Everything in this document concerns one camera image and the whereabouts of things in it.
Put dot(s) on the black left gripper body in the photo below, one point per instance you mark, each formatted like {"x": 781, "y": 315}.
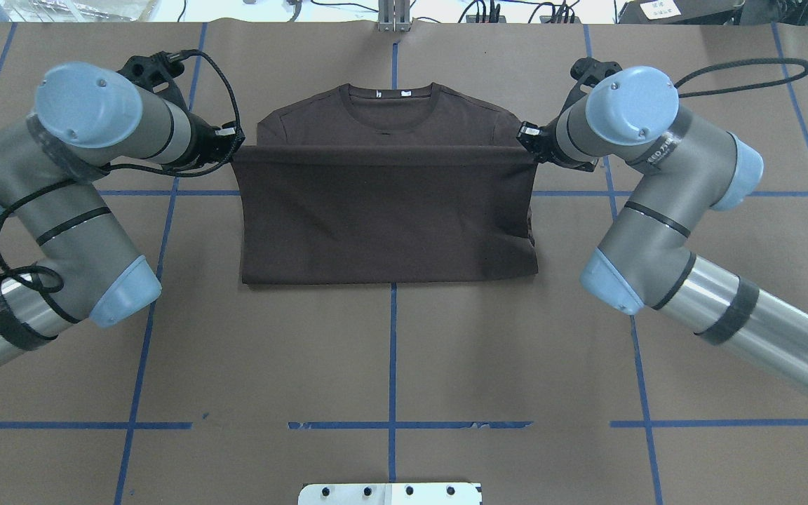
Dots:
{"x": 200, "y": 138}

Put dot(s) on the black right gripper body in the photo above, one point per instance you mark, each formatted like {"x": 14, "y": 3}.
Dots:
{"x": 548, "y": 139}

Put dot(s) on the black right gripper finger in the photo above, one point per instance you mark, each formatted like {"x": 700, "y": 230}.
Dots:
{"x": 530, "y": 136}

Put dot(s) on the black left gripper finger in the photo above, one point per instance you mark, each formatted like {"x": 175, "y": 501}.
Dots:
{"x": 229, "y": 137}

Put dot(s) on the dark brown t-shirt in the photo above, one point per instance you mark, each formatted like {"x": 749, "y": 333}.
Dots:
{"x": 363, "y": 185}

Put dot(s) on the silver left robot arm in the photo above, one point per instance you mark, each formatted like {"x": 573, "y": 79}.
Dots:
{"x": 64, "y": 257}

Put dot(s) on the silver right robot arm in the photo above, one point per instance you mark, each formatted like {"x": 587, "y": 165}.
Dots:
{"x": 688, "y": 166}

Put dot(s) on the black box with label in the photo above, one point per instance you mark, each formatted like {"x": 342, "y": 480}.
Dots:
{"x": 679, "y": 12}

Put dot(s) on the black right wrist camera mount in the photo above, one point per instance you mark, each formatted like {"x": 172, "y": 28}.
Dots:
{"x": 588, "y": 72}

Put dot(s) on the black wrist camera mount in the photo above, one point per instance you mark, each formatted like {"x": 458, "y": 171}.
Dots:
{"x": 157, "y": 74}
{"x": 588, "y": 72}

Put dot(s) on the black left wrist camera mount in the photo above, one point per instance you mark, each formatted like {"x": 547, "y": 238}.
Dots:
{"x": 157, "y": 74}

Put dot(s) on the aluminium frame post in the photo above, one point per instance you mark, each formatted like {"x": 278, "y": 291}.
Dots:
{"x": 394, "y": 16}

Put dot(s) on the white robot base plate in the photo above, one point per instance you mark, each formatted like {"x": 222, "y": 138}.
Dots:
{"x": 392, "y": 493}

